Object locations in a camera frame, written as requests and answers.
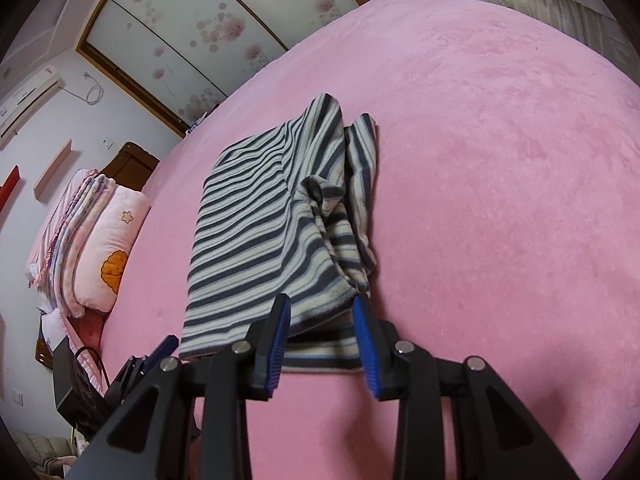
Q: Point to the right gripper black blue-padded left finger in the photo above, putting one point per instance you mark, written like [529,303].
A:
[149,435]

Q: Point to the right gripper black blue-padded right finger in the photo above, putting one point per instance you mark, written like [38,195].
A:
[495,435]

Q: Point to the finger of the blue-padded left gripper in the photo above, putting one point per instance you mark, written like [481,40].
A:
[164,350]

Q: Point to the black white striped shirt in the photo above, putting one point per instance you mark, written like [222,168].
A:
[286,212]

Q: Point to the folded pink cartoon quilt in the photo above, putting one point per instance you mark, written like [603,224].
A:
[102,261]

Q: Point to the folded pink striped blanket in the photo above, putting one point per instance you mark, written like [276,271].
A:
[52,263]

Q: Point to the dark wooden headboard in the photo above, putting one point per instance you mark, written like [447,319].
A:
[131,167]

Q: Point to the pink bed blanket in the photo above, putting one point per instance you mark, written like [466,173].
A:
[505,216]

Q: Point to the floral sliding wardrobe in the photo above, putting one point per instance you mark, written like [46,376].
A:
[180,59]

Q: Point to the pink wall shelf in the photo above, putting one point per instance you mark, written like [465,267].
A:
[52,167]

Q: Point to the red wall shelf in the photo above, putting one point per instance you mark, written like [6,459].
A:
[7,188]

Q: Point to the white wall air conditioner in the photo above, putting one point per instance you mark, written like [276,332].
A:
[26,99]

